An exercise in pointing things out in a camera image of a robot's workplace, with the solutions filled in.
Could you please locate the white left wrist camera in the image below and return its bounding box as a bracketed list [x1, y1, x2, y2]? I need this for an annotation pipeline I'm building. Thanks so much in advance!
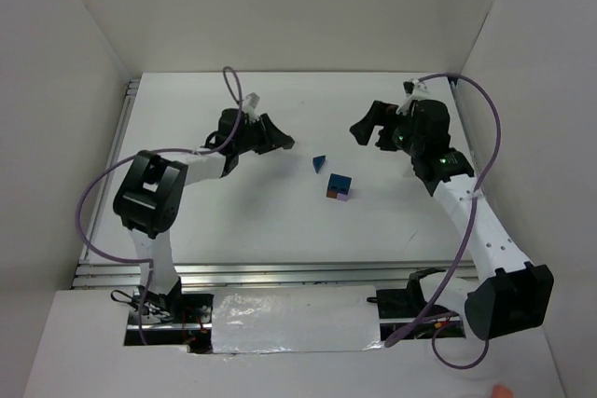
[243, 92, 260, 116]

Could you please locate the purple cable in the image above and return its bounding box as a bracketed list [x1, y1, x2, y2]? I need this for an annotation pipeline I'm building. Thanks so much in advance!
[75, 65, 246, 346]
[384, 72, 506, 369]

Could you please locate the blue castle arch block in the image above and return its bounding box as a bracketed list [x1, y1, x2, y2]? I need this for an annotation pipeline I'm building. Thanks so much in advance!
[327, 173, 352, 195]

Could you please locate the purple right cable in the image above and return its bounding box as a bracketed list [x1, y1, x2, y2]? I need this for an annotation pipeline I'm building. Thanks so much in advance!
[384, 72, 506, 369]

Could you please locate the aluminium front rail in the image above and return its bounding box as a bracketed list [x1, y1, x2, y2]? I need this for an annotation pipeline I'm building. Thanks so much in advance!
[72, 261, 450, 289]

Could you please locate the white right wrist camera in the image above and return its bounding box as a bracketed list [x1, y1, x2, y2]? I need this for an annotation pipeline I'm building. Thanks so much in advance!
[400, 79, 431, 115]

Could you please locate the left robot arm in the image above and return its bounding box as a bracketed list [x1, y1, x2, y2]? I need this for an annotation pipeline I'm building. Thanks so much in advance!
[113, 109, 295, 318]

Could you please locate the orange object at corner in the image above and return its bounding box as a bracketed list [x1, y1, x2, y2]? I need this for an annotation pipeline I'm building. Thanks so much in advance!
[491, 384, 514, 398]

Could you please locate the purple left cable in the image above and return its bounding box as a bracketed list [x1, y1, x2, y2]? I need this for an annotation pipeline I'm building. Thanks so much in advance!
[75, 65, 246, 346]

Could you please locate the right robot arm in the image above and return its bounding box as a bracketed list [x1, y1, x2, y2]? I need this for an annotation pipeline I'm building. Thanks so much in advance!
[350, 100, 554, 341]

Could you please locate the silver foil tape sheet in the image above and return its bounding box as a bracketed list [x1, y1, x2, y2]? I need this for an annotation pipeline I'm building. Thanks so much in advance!
[211, 285, 382, 354]

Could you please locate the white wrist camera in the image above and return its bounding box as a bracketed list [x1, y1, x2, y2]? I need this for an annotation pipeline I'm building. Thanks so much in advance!
[243, 92, 260, 116]
[400, 79, 431, 115]

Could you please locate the blue triangular block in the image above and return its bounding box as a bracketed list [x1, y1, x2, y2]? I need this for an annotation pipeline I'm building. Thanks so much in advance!
[312, 155, 326, 173]

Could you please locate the left aluminium side rail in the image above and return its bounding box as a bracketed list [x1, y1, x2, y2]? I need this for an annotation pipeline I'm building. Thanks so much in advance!
[75, 79, 141, 266]

